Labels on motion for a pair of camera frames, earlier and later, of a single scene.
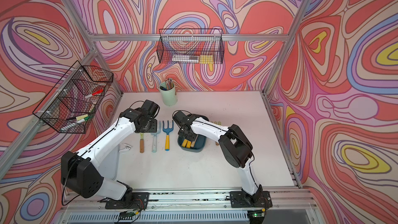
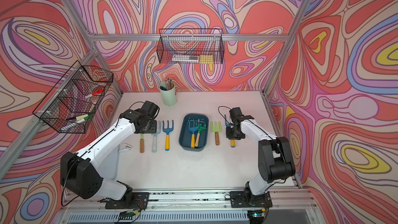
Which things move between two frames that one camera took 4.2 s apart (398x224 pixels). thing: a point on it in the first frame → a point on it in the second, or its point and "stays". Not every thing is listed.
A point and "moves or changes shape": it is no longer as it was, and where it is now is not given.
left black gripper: (154, 127) stays
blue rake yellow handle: (168, 129) stays
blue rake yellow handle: (184, 142) moves or changes shape
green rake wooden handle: (142, 143) stays
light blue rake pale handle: (154, 139) stays
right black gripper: (181, 133) → (229, 135)
